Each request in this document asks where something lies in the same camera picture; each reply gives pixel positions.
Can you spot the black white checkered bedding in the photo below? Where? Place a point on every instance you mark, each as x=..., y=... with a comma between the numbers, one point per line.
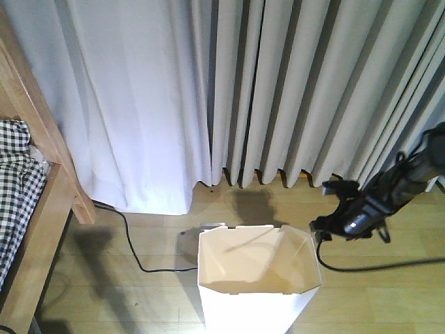
x=22, y=182

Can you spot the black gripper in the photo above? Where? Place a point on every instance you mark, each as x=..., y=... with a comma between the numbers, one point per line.
x=357, y=215

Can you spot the grey curtain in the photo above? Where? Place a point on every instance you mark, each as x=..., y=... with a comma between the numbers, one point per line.
x=153, y=97

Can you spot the white plastic trash bin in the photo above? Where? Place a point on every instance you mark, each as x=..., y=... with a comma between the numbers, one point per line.
x=255, y=279

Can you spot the wooden bed frame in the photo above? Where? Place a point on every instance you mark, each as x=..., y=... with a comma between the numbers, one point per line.
x=22, y=99

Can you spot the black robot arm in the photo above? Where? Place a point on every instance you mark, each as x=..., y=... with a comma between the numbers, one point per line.
x=410, y=175

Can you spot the grey floor lamp base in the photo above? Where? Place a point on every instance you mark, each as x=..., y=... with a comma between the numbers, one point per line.
x=188, y=244

